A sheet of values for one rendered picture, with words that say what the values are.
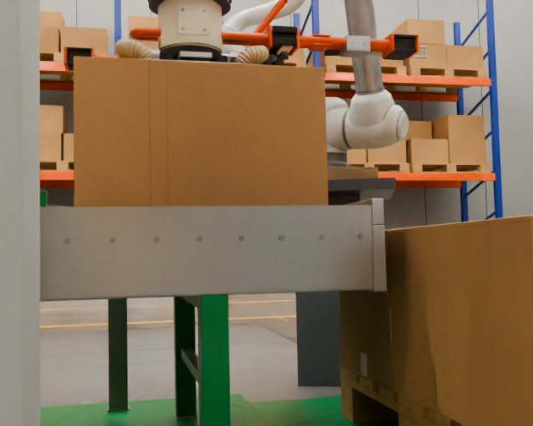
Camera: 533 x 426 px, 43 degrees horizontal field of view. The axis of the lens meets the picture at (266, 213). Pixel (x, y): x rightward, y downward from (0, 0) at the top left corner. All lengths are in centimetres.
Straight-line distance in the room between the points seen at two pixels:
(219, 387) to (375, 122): 134
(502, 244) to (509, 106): 1114
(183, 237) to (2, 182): 79
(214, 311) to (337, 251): 30
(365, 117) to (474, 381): 135
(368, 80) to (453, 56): 805
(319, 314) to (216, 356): 112
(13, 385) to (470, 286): 91
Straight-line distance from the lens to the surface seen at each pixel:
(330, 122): 259
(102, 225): 143
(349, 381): 204
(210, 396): 147
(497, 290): 128
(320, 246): 149
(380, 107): 250
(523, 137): 1240
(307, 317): 254
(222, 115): 162
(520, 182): 1225
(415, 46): 201
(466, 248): 136
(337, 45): 194
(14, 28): 72
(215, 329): 145
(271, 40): 187
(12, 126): 70
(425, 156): 1001
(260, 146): 163
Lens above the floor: 49
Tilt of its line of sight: 4 degrees up
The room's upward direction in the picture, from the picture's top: 1 degrees counter-clockwise
